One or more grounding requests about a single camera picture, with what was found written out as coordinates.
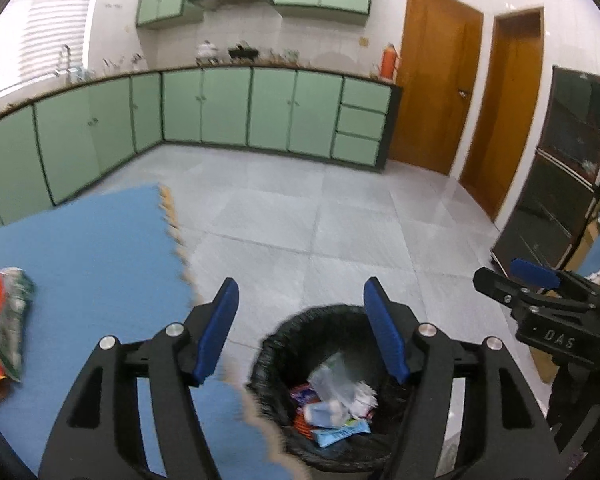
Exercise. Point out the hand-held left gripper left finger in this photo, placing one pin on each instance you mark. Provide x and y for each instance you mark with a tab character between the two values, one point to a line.
217	330

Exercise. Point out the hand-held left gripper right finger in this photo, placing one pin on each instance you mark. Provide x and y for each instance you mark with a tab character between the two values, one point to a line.
387	330

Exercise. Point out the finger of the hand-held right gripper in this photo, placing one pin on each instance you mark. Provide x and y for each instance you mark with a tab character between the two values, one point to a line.
500	287
532	272

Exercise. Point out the white tissue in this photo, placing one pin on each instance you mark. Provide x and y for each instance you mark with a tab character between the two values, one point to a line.
364	396

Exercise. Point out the clear plastic bottle red label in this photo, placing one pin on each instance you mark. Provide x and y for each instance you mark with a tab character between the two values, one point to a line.
332	377

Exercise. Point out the black trash bin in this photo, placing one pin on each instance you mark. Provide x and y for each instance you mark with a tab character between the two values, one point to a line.
290	345

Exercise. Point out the black glass cabinet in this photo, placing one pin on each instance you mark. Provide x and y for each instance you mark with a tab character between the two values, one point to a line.
565	160

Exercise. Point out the blue foam mat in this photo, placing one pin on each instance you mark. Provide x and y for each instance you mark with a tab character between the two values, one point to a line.
80	240

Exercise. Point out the brown wooden door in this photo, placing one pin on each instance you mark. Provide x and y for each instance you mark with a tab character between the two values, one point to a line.
430	85
505	110

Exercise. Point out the green white plastic packet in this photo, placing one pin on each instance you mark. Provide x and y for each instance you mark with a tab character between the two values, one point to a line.
12	320

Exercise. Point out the green lower kitchen cabinets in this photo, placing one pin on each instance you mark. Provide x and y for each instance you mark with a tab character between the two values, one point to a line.
220	110

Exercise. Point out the orange thermos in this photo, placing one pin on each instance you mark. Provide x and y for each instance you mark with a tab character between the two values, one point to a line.
388	62

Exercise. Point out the white cooking pot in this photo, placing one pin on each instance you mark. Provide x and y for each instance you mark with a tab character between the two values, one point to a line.
206	51

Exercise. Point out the black wok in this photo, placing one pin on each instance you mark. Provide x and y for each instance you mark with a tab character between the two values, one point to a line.
244	52

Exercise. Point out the metal kitchen faucet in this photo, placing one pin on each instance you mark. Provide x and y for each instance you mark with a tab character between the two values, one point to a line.
66	57

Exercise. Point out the white window blind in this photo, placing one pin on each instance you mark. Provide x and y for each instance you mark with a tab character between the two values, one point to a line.
50	25

